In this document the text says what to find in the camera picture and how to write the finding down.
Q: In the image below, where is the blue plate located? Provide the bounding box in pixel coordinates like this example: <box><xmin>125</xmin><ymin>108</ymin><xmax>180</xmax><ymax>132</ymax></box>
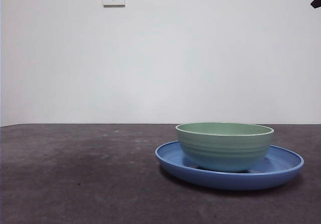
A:
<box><xmin>154</xmin><ymin>140</ymin><xmax>305</xmax><ymax>191</ymax></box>

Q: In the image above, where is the green bowl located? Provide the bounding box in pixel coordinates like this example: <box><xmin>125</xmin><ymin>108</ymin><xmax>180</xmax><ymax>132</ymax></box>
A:
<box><xmin>175</xmin><ymin>122</ymin><xmax>275</xmax><ymax>172</ymax></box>

